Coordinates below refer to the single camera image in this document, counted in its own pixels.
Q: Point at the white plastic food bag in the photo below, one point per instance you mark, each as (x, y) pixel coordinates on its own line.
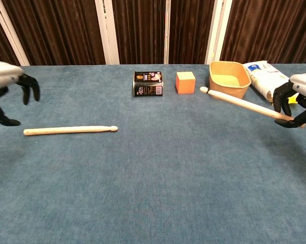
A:
(267, 78)

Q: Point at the orange wooden cube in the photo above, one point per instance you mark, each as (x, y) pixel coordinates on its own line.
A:
(185, 84)

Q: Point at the thin white frame post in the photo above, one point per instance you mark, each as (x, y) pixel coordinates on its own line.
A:
(166, 33)

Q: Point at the black-marked wooden drumstick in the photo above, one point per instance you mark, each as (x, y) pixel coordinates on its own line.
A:
(244, 103)

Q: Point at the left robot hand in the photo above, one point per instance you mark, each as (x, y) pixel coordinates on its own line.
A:
(0, 73)

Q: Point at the brown paper bowl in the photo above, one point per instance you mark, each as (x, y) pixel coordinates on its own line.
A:
(226, 76)

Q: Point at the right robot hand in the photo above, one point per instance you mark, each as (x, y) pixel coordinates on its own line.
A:
(305, 85)

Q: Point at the plain wooden drumstick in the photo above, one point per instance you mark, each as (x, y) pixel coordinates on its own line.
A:
(66, 130)

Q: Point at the black food tin can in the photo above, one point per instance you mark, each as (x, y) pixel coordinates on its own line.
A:
(148, 86)

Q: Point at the blue table cloth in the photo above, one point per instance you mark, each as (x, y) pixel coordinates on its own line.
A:
(153, 178)

